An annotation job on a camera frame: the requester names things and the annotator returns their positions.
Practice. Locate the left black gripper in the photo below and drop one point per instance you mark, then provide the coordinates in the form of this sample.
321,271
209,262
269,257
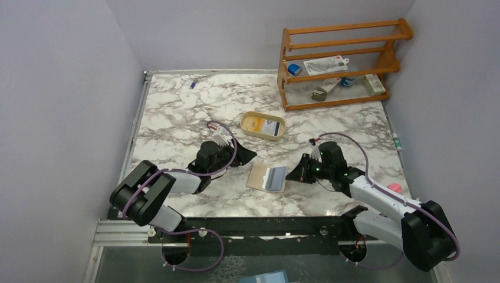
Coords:
242,155

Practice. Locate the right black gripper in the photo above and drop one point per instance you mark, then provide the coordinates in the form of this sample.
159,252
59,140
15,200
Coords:
300,173

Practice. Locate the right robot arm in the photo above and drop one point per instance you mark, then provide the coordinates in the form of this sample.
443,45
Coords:
420,230

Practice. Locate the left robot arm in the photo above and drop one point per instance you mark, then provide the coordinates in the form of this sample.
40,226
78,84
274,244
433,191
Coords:
141,194

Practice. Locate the yellow white card in tray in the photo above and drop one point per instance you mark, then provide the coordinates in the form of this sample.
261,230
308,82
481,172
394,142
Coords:
263,126

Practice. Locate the tan oval tray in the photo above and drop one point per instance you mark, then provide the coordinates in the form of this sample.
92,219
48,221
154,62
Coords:
249,114

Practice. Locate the pink bottle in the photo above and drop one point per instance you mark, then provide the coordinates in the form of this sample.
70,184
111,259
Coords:
396,188

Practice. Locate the blue small box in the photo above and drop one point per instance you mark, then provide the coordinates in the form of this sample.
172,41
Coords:
294,69

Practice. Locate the blue white cup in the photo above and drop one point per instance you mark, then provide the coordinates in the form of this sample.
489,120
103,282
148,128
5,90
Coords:
348,81

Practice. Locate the blue object at bottom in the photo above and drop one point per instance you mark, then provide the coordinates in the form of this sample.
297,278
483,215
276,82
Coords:
270,277

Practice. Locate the orange wooden rack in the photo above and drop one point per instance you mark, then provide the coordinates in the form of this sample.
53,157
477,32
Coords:
380,41

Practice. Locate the white packaged item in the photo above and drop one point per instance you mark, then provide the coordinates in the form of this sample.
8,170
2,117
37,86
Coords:
326,65

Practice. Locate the green white box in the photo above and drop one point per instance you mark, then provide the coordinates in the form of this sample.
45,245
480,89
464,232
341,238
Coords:
373,84

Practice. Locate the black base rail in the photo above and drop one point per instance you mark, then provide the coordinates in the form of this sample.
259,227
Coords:
259,236

